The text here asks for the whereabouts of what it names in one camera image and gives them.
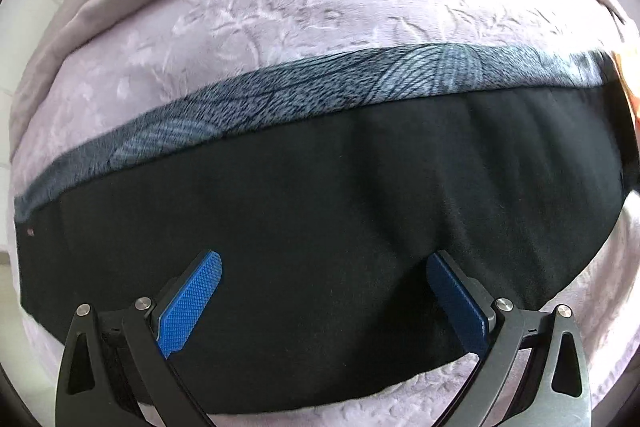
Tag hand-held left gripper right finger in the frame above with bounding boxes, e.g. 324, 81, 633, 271
426, 250, 598, 427

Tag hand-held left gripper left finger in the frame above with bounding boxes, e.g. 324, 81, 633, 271
56, 250, 223, 427

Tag black pants with patterned lining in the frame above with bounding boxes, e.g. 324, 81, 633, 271
12, 43, 640, 410

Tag orange cloth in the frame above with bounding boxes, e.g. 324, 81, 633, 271
612, 49, 640, 132

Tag lilac embossed blanket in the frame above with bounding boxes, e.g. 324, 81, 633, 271
7, 0, 640, 427

